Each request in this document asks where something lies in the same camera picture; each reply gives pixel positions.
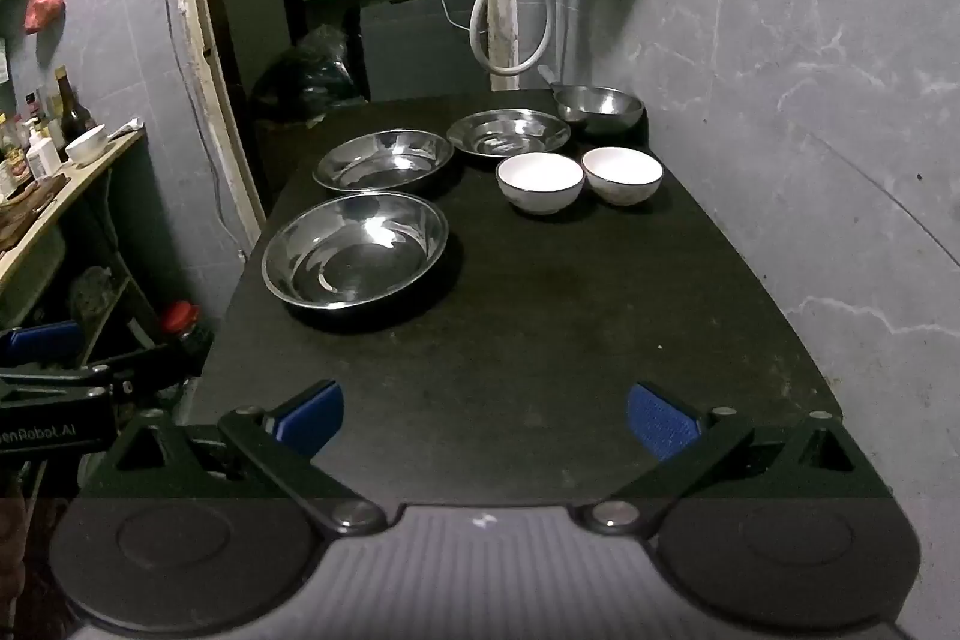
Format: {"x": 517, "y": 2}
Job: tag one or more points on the cluster of condiment bottles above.
{"x": 13, "y": 141}

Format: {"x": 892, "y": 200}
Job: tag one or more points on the red plastic bag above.
{"x": 43, "y": 9}

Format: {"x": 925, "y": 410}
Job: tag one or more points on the red-capped dark bottle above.
{"x": 180, "y": 317}

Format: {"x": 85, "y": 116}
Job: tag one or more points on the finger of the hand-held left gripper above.
{"x": 150, "y": 362}
{"x": 41, "y": 340}

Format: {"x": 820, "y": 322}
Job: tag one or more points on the shallow steel plate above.
{"x": 510, "y": 134}

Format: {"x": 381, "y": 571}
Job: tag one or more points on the white tube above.
{"x": 127, "y": 126}

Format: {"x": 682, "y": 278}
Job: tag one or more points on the wooden side shelf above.
{"x": 82, "y": 175}

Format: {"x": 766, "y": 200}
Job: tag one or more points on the white bowl on shelf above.
{"x": 86, "y": 144}

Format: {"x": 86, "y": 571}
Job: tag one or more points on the dark glass bottle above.
{"x": 71, "y": 111}

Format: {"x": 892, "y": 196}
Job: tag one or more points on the white ceramic bowl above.
{"x": 622, "y": 175}
{"x": 540, "y": 179}

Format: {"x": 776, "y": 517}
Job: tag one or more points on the black trash bag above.
{"x": 307, "y": 78}

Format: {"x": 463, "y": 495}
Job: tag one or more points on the dark cabinet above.
{"x": 420, "y": 48}

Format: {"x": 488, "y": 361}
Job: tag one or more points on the white plastic bottle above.
{"x": 41, "y": 154}

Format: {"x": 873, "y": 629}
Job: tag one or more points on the wooden cutting board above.
{"x": 26, "y": 209}

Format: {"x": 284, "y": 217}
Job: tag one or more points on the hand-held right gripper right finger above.
{"x": 660, "y": 419}

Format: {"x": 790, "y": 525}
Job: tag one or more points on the small steel bowl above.
{"x": 600, "y": 108}

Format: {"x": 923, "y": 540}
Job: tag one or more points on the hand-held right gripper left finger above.
{"x": 311, "y": 415}

